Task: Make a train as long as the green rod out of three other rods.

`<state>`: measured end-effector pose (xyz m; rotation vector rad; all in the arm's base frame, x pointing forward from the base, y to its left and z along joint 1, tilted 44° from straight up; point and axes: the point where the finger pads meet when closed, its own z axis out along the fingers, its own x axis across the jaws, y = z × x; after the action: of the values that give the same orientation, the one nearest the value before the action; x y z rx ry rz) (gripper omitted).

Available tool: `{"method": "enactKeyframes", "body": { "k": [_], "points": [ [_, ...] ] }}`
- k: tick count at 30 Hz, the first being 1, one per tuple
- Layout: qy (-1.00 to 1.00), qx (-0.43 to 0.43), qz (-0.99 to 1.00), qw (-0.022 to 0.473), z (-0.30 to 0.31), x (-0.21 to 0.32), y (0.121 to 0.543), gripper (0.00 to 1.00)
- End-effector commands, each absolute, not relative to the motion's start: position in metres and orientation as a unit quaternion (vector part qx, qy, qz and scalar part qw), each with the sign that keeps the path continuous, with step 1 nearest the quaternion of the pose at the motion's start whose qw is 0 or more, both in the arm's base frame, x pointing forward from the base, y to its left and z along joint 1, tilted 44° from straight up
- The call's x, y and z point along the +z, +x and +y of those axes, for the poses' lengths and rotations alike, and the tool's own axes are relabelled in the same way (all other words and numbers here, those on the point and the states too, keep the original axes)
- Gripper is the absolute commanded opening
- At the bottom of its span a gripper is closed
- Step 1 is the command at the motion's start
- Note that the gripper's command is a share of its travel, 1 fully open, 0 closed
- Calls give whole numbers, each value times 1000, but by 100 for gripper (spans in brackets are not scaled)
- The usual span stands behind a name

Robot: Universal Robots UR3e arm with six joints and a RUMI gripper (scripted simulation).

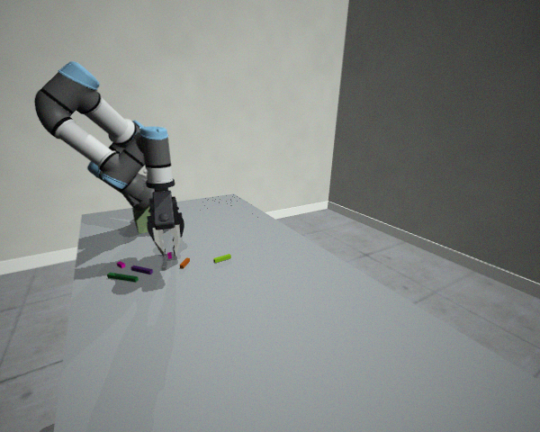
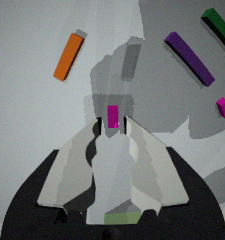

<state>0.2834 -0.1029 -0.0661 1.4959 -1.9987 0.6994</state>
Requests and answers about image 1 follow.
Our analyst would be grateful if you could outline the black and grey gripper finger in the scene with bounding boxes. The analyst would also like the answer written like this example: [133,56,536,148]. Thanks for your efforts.
[147,216,166,257]
[170,212,185,256]

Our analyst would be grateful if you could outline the dark green rod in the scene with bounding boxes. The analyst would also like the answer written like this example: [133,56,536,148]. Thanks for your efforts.
[107,273,139,283]

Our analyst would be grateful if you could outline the lime green rod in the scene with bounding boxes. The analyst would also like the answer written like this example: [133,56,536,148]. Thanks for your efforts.
[213,254,231,263]

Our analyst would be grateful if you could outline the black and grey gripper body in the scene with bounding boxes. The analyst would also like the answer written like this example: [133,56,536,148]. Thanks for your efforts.
[146,179,179,223]

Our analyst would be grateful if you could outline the purple rod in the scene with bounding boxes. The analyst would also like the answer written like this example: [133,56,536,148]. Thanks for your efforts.
[131,265,153,275]

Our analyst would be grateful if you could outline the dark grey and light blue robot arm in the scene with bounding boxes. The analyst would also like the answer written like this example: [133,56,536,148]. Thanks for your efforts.
[34,61,175,230]

